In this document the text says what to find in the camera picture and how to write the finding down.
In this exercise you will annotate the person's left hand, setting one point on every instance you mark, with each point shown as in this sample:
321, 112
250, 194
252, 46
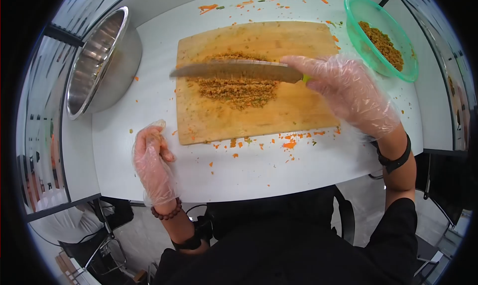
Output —
152, 169

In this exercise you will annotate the person's right hand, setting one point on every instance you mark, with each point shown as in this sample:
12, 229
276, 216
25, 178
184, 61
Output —
347, 90

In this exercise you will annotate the person's left fingers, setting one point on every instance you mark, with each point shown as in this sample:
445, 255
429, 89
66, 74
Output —
151, 133

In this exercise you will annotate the person's right index finger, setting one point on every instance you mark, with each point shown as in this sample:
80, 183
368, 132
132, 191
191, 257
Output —
298, 62

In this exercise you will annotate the person's left thumb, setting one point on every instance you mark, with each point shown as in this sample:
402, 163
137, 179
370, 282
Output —
167, 150

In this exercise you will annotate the person's right fingers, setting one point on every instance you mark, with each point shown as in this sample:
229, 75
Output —
321, 87

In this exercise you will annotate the wooden cutting board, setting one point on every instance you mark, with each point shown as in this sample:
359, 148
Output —
257, 83

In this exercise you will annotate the scattered orange vegetable scraps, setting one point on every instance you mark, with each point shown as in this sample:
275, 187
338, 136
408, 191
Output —
287, 141

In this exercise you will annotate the pile of minced orange vegetables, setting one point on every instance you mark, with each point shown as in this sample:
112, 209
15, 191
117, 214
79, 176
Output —
237, 87

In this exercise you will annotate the minced vegetables in bowl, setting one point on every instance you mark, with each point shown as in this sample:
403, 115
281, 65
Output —
382, 45

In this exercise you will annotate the green plastic bowl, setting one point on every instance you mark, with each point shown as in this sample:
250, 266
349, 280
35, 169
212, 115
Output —
381, 38

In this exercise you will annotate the stainless steel bowl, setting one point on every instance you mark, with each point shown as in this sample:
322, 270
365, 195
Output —
101, 62

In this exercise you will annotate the black wrist band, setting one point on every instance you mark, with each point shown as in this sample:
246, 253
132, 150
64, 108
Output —
188, 243
394, 158

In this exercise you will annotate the person's body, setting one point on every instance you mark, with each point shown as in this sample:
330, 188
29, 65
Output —
291, 244

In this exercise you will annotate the black metal chair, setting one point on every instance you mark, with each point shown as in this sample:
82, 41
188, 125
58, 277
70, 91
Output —
437, 210

